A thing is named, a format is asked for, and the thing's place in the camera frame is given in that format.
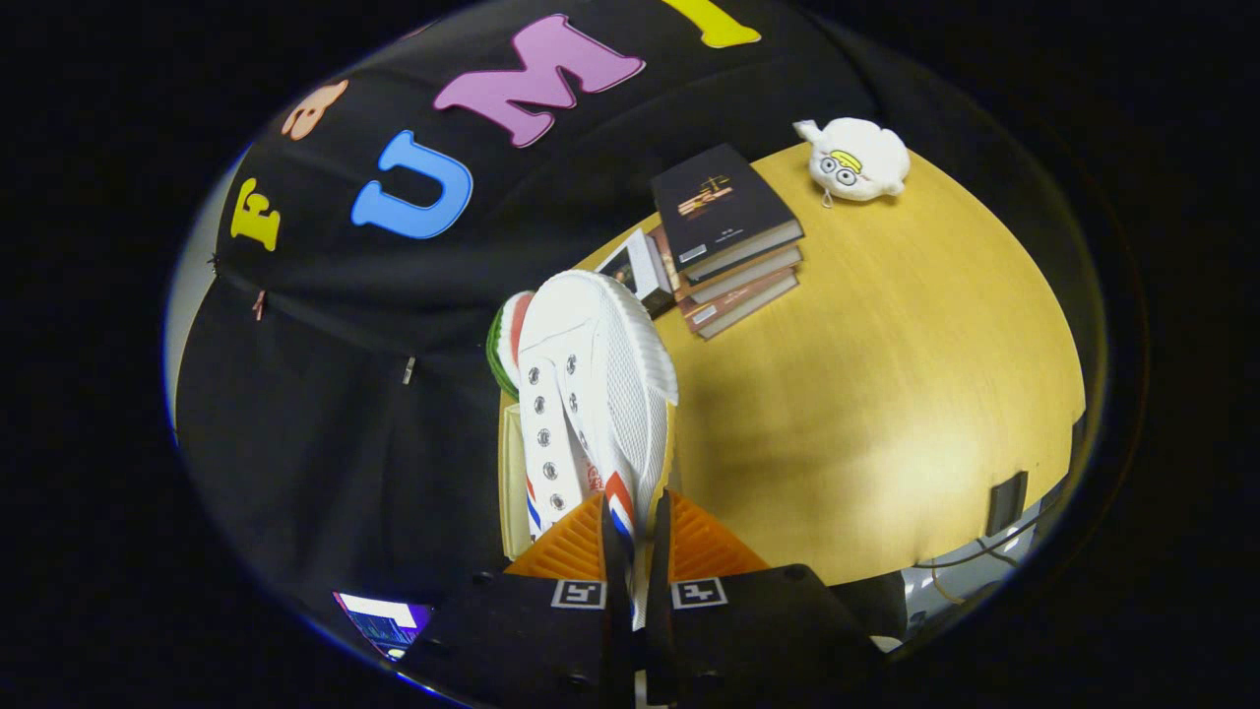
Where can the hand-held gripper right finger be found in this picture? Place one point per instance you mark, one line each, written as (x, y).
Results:
(758, 640)

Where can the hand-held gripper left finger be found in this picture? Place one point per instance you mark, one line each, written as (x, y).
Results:
(532, 640)

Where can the beige fabric storage box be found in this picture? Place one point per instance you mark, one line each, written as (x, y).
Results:
(512, 492)

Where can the white canvas shoe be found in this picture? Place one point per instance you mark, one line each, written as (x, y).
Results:
(610, 345)

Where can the computer monitor screen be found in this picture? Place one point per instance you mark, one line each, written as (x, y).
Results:
(389, 620)

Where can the small black device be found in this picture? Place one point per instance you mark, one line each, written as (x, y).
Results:
(1007, 502)

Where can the black backdrop cloth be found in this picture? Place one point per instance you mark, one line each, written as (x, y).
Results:
(345, 423)

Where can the silver cloth clip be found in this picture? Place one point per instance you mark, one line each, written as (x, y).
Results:
(409, 370)

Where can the watermelon slice plush toy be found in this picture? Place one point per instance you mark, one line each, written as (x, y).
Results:
(502, 345)

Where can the brown book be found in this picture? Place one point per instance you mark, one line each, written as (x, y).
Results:
(743, 305)
(748, 271)

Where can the white portrait cover book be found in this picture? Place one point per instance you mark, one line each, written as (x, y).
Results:
(645, 271)

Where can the orange cloth clip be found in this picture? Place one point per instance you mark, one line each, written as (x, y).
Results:
(259, 305)

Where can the black hardcover book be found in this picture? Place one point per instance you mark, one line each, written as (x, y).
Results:
(719, 202)

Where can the white round plush toy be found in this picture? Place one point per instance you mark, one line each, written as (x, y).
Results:
(861, 158)

